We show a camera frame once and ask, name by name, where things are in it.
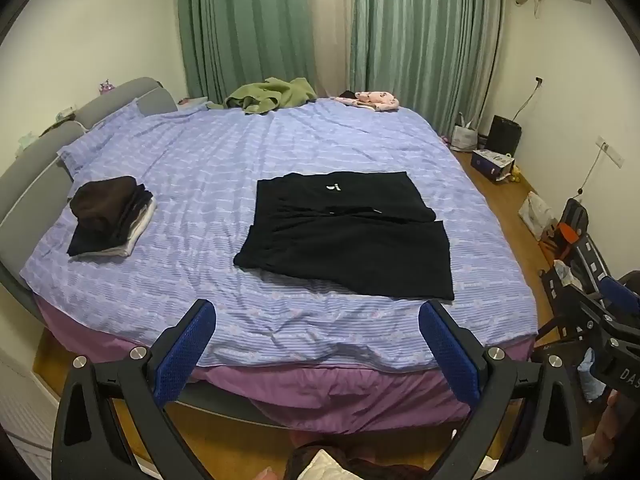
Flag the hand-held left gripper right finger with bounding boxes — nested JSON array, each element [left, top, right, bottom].
[[418, 300, 586, 480]]

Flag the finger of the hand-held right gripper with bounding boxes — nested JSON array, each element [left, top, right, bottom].
[[560, 285, 622, 347], [597, 271, 640, 313]]

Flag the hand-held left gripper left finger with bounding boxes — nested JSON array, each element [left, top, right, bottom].
[[51, 299, 217, 480]]

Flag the black pants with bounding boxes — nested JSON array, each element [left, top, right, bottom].
[[233, 171, 456, 302]]

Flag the person's right hand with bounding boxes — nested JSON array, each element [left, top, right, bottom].
[[585, 392, 640, 471]]

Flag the light blue cloth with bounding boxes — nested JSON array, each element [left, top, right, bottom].
[[553, 259, 584, 291]]

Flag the black and orange bag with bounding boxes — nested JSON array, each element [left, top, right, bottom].
[[545, 198, 590, 256]]

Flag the white plastic bag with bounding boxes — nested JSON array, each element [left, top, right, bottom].
[[517, 191, 557, 241]]

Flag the purple bed skirt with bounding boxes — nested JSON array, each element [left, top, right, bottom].
[[32, 295, 537, 435]]

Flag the white folded garment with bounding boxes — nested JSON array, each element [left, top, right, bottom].
[[75, 196, 158, 260]]

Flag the black folded garment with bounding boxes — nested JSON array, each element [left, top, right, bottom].
[[67, 185, 153, 257]]

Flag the white ribbed cabinet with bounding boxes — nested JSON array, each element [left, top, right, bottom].
[[0, 345, 61, 468]]

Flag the brown folded garment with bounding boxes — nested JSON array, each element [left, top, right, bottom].
[[69, 176, 140, 226]]

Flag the blue and white box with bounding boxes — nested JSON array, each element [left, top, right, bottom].
[[471, 149, 516, 183]]

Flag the black floor appliance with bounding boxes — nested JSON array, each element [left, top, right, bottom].
[[485, 115, 523, 159]]

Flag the lilac striped bedsheet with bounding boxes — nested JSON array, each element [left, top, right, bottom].
[[20, 97, 540, 372]]

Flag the white tote bag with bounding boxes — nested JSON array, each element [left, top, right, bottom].
[[451, 112, 481, 153]]

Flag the lilac striped pillow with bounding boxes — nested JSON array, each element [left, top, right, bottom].
[[56, 100, 147, 182]]

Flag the grey upholstered bed headboard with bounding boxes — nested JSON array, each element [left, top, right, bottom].
[[0, 77, 178, 281]]

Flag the pink printed clothing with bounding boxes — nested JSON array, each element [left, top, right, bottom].
[[334, 90, 401, 112]]

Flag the olive green garment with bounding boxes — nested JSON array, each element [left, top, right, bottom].
[[206, 77, 318, 114]]

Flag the beige sheer curtain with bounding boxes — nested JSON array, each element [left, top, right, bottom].
[[306, 0, 358, 98]]

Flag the white wall power strip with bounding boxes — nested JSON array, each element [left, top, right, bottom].
[[595, 136, 626, 169]]

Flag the wall socket with cable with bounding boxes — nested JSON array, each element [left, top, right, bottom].
[[510, 76, 544, 126]]

